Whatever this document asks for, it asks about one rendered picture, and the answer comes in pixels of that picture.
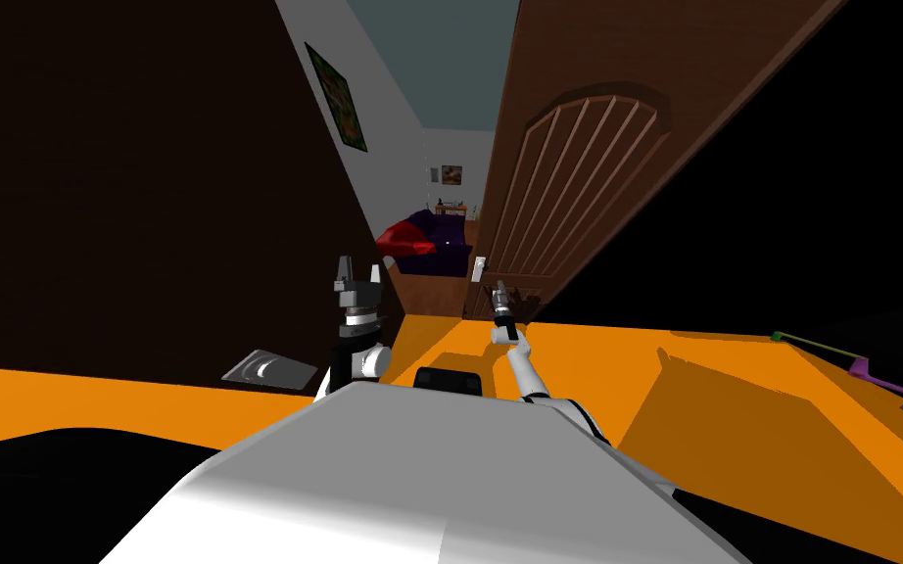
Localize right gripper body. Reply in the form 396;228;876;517
490;279;518;319

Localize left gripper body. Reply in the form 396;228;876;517
333;277;385;314

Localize dark purple sofa red cushion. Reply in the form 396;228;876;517
376;208;476;278

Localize grey flat floor plate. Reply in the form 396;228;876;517
220;349;320;392

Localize brown panelled door leaf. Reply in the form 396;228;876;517
462;0;848;324

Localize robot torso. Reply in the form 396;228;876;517
98;365;752;564

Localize purple and green stick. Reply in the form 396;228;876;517
769;330;903;414

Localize green framed wall picture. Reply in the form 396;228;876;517
303;40;370;154

